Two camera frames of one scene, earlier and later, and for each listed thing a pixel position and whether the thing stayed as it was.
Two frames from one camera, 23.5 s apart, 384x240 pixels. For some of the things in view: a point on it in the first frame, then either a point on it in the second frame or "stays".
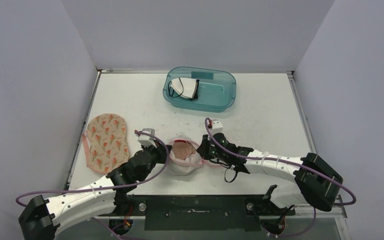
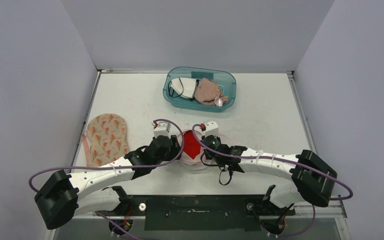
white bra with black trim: (185, 87) stays
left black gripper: (160, 150) to (173, 149)
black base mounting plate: (199, 212) stays
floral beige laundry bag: (105, 143) stays
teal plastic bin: (216, 89) stays
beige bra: (183, 150) to (208, 92)
